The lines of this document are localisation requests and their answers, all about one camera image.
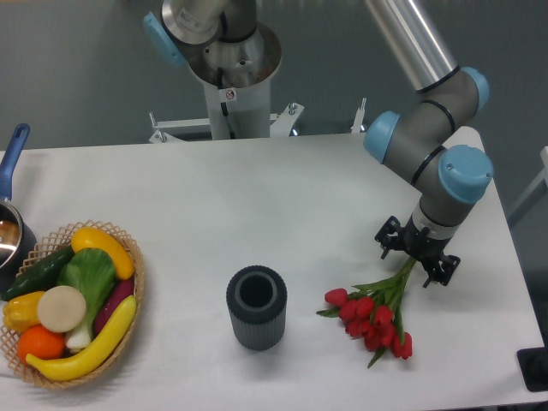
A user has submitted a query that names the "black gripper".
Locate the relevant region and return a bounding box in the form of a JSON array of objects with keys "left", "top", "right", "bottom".
[{"left": 374, "top": 216, "right": 461, "bottom": 288}]

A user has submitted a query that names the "red tulip bouquet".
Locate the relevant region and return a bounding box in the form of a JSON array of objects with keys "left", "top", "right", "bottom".
[{"left": 316, "top": 258, "right": 416, "bottom": 368}]

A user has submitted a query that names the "dark grey ribbed vase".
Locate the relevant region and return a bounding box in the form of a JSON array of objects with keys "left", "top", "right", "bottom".
[{"left": 225, "top": 265, "right": 288, "bottom": 351}]

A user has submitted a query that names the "silver blue-capped robot arm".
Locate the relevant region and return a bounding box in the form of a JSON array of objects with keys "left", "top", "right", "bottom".
[{"left": 142, "top": 1, "right": 493, "bottom": 284}]

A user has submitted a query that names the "black device at table edge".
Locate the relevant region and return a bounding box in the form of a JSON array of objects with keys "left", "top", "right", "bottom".
[{"left": 517, "top": 347, "right": 547, "bottom": 392}]

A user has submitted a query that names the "purple eggplant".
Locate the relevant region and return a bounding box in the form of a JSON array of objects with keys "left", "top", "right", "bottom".
[{"left": 93, "top": 278, "right": 134, "bottom": 336}]

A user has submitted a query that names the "green bok choy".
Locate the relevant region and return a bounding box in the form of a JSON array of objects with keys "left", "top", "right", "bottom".
[{"left": 57, "top": 248, "right": 116, "bottom": 354}]

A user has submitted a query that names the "yellow squash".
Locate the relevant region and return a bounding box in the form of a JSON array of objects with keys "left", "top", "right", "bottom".
[{"left": 70, "top": 227, "right": 134, "bottom": 280}]

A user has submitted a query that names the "woven wicker basket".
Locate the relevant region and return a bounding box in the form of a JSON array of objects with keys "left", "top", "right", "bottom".
[{"left": 1, "top": 220, "right": 145, "bottom": 390}]

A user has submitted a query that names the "yellow banana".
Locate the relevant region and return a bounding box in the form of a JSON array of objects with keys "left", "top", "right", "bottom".
[{"left": 26, "top": 295, "right": 137, "bottom": 382}]

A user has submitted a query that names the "beige round disc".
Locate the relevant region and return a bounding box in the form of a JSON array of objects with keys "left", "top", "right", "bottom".
[{"left": 37, "top": 285, "right": 86, "bottom": 333}]

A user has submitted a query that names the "dark green cucumber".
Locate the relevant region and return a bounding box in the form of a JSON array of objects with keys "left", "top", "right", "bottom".
[{"left": 1, "top": 247, "right": 74, "bottom": 301}]

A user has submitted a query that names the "orange fruit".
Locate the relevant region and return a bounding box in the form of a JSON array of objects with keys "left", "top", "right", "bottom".
[{"left": 17, "top": 325, "right": 65, "bottom": 364}]

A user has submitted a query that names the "yellow bell pepper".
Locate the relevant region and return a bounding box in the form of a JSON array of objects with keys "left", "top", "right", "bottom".
[{"left": 3, "top": 291, "right": 45, "bottom": 333}]

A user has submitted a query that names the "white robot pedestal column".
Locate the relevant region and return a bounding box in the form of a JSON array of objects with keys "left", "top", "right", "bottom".
[{"left": 203, "top": 80, "right": 271, "bottom": 140}]

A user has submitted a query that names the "blue-handled saucepan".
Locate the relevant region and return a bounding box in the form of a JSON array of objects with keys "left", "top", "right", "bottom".
[{"left": 1, "top": 123, "right": 37, "bottom": 292}]

